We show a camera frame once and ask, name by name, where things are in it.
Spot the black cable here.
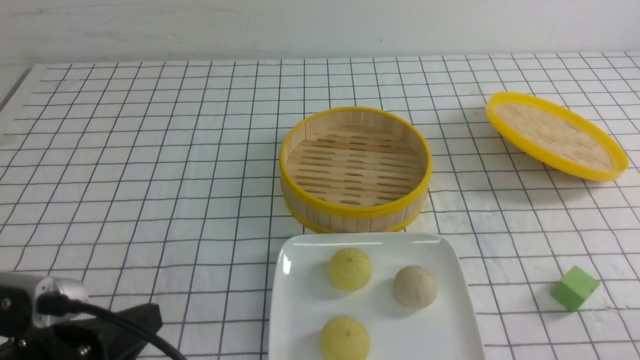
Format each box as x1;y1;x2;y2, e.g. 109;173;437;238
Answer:
36;294;187;360

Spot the beige steamed bun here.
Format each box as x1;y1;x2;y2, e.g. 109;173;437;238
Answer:
393;265;439;310

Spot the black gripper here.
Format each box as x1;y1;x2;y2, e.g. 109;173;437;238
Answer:
0;317;147;360

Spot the bamboo steamer lid yellow rim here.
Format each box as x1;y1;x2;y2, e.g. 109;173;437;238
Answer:
485;91;629;182

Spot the green foam cube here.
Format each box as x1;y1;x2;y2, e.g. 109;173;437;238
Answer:
550;266;601;313

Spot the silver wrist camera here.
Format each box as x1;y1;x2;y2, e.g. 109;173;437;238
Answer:
0;271;89;338

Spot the yellow steamed bun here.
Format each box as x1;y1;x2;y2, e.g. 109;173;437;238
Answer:
327;247;373;292
319;316;371;360

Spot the white square plate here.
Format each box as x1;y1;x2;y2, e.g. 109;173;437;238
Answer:
269;232;486;360

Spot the bamboo steamer basket yellow rim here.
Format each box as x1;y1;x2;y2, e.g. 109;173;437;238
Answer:
279;106;433;233

